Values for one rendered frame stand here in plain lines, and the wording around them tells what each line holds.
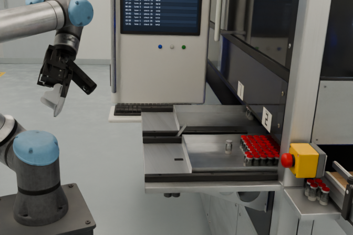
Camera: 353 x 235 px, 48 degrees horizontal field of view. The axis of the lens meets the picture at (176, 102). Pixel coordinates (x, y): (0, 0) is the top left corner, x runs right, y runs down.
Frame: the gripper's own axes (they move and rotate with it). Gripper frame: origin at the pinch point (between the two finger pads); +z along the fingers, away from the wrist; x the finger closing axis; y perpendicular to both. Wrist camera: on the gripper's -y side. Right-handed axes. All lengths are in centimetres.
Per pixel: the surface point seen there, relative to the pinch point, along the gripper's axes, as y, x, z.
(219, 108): -72, -25, -35
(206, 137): -54, -7, -10
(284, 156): -54, 31, 9
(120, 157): -91, -193, -67
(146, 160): -32.2, -8.7, 4.0
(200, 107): -65, -28, -34
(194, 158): -46.7, -2.7, 1.5
